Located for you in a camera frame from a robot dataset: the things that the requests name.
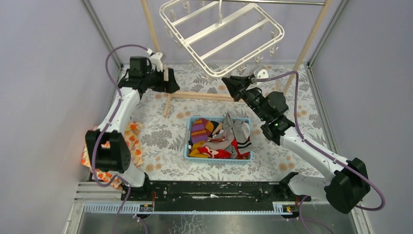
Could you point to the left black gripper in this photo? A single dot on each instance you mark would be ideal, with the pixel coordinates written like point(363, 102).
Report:
point(162, 82)

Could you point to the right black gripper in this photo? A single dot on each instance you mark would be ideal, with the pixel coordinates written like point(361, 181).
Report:
point(235, 85)

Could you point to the grey sock with red stripes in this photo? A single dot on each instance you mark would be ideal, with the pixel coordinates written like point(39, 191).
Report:
point(226, 134)

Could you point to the white plastic clip hanger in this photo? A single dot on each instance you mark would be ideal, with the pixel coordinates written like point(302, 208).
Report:
point(221, 36)

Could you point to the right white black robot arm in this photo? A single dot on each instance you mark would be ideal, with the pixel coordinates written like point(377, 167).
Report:
point(344, 183)

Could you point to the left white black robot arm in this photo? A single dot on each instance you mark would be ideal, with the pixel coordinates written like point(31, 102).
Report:
point(107, 148)

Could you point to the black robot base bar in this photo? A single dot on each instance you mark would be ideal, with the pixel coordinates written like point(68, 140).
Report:
point(230, 195)

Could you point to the floral patterned table mat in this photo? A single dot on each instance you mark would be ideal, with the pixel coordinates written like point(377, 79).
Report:
point(162, 139)

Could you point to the grey striped cuff sock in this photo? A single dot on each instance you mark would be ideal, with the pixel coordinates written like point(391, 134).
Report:
point(241, 131)

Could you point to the purple orange striped sock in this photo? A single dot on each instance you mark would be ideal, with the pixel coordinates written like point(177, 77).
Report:
point(201, 130)

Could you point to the orange floral cloth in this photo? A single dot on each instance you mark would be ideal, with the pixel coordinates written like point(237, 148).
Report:
point(130, 145)

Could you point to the red white patterned sock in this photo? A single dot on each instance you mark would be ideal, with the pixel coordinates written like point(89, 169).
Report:
point(207, 152)

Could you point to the blue plastic sock basket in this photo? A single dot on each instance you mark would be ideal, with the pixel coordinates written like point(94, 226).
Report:
point(186, 150)

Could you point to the metal hanging rod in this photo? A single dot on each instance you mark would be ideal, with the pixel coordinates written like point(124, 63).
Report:
point(298, 2)

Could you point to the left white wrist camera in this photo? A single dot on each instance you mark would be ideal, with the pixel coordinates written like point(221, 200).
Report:
point(156, 59)

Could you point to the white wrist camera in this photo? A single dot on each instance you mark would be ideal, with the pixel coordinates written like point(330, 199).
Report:
point(156, 59)
point(260, 72)

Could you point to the wooden drying rack frame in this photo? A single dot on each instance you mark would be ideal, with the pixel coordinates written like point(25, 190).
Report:
point(226, 95)

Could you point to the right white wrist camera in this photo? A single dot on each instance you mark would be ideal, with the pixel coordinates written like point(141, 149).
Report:
point(260, 72)

